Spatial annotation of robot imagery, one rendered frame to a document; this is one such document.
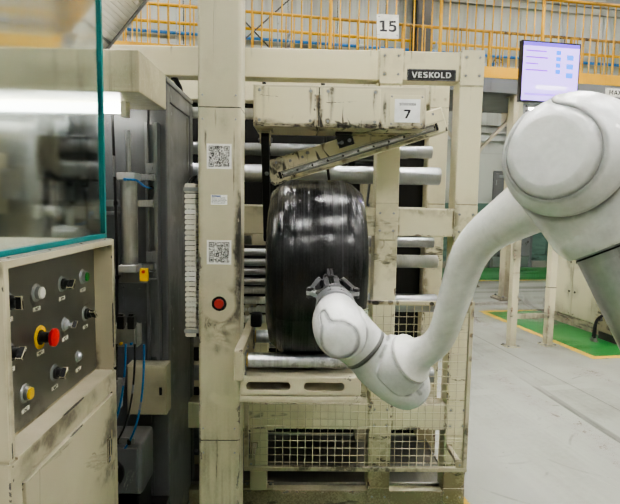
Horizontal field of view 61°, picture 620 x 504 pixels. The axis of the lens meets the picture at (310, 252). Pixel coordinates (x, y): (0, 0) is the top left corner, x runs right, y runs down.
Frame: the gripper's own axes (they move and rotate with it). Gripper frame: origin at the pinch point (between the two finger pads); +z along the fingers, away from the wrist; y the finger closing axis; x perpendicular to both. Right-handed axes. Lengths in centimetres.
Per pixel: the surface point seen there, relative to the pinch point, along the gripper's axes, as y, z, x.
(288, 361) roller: 10.8, 12.2, 30.1
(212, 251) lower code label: 34.8, 24.4, -0.2
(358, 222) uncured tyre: -8.2, 13.1, -12.3
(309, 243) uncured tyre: 5.5, 7.6, -7.2
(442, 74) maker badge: -48, 91, -59
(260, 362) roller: 19.1, 12.1, 30.5
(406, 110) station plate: -28, 57, -44
